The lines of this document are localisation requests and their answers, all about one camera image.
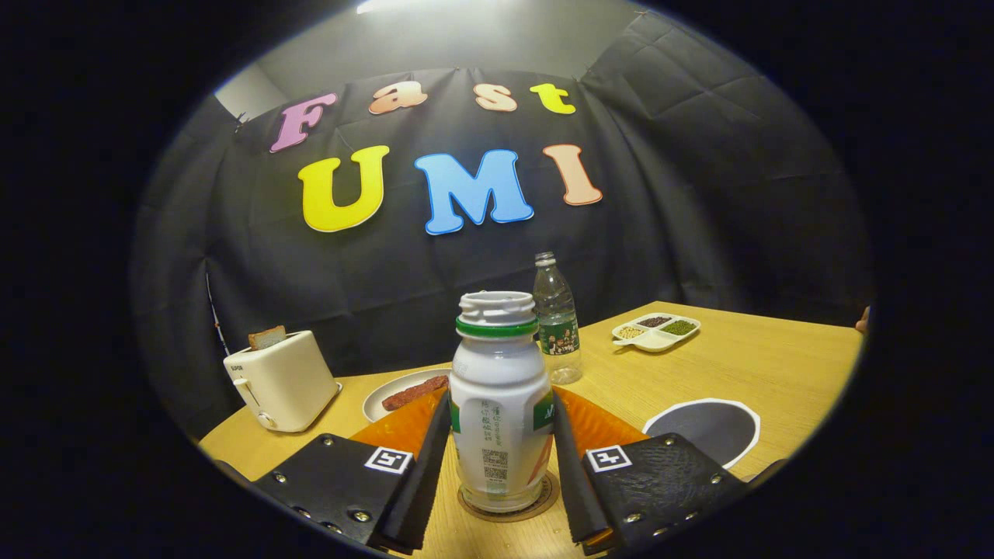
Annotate white divided bean tray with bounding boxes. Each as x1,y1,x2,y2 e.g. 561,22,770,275
611,312,701,353

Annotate thin dark cable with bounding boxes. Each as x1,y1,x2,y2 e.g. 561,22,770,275
204,272,231,358

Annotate white juice bottle green collar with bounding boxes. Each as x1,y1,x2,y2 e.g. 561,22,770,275
449,291,556,513

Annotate grey oval plate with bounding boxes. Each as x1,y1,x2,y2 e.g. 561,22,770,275
363,368,453,422

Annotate clear plastic water bottle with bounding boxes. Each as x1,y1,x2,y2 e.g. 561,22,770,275
533,251,583,385

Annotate red meat slices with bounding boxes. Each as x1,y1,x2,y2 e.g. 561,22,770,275
381,375,450,411

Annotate white cup with wooden handle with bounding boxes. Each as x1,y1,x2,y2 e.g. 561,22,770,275
643,398,762,470

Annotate wooden table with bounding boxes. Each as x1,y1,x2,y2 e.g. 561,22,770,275
198,300,864,559

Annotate round cork coaster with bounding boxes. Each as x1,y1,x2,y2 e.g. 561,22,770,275
457,470,560,523

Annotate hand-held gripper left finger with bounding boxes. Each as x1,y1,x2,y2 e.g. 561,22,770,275
252,388,453,556

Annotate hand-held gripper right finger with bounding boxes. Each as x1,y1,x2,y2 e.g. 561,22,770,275
550,386,750,556

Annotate black backdrop cloth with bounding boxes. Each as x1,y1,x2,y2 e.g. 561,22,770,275
130,8,874,439

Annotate cream toaster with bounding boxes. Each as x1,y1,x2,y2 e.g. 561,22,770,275
223,330,342,433

